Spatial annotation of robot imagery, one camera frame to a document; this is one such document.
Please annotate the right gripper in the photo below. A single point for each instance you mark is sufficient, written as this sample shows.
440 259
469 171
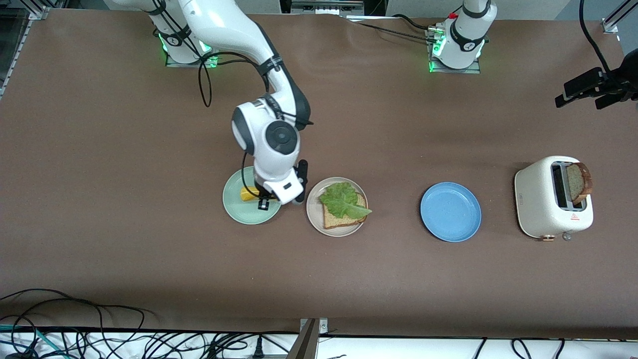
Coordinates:
263 203

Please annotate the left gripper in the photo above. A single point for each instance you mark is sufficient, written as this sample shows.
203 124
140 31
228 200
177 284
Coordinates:
616 84

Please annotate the yellow squeeze bottle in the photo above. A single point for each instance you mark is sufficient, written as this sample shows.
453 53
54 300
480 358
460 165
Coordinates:
248 194

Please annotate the brown bread slice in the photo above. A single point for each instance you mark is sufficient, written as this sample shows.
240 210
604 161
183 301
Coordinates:
578 182
339 222

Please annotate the green lettuce leaf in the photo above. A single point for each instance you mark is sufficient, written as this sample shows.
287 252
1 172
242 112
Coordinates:
344 199

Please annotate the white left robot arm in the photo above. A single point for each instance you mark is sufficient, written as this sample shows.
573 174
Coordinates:
463 45

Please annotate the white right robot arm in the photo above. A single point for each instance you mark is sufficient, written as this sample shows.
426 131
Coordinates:
224 25

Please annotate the mint green plate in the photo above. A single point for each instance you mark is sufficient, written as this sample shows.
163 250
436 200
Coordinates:
239 212

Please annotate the beige plate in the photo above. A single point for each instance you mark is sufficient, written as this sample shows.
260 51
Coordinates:
314 214

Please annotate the blue plate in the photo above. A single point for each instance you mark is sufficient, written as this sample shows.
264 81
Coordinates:
451 212

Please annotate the white two-slot toaster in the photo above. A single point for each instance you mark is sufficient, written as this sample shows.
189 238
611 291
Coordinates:
536 199

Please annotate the black power plug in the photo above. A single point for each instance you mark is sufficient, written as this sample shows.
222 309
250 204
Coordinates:
258 349

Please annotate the grey metal rack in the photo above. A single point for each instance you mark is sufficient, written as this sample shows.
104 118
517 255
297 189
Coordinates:
324 7

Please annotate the aluminium frame profile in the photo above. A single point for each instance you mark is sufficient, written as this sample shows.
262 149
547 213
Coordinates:
610 25
37 12

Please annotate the metal table edge bracket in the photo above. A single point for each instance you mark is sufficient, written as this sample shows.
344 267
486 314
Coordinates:
306 344

